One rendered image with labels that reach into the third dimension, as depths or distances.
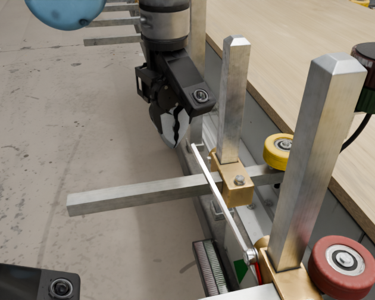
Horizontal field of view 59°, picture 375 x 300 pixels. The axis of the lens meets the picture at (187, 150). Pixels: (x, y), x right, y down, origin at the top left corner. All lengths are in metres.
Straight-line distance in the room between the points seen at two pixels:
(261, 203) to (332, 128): 0.61
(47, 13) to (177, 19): 0.21
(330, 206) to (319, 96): 0.45
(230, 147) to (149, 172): 1.36
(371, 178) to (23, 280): 0.54
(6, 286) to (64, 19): 0.26
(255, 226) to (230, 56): 0.47
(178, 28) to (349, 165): 0.38
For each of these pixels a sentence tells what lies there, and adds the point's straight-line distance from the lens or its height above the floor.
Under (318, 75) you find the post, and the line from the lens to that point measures 0.33.
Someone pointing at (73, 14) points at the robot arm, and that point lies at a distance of 0.36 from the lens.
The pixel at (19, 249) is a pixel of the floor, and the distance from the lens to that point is 1.76.
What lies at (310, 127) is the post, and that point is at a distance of 0.34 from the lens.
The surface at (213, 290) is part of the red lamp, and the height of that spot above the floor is 0.70.
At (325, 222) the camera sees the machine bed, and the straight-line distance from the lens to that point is 0.78.
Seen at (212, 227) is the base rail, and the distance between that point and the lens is 0.75.
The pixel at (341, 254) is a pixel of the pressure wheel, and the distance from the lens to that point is 0.49.
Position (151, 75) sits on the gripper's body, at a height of 1.05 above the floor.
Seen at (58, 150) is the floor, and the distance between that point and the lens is 2.28.
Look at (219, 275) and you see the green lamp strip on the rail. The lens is 0.68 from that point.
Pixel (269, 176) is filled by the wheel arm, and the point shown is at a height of 0.84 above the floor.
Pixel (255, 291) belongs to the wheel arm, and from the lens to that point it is 0.49.
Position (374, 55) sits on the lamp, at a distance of 0.34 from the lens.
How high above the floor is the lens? 1.28
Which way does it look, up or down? 37 degrees down
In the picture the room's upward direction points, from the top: straight up
